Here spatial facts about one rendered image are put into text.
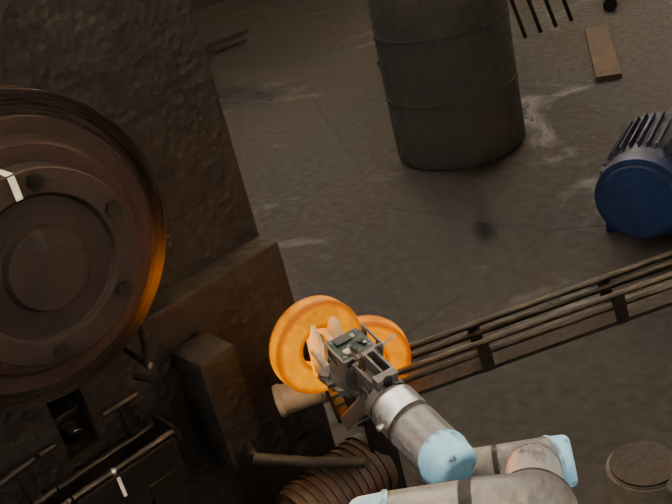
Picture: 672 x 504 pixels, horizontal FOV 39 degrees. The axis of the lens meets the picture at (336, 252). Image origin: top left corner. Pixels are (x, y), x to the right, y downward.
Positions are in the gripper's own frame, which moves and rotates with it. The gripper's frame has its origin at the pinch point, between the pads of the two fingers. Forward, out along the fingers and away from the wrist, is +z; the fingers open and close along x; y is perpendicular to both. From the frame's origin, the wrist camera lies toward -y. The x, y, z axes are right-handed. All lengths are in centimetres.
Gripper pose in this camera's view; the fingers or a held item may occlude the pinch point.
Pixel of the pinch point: (314, 334)
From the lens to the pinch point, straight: 151.5
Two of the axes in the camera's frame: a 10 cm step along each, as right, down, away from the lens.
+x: -8.2, 3.9, -4.1
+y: -0.5, -7.7, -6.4
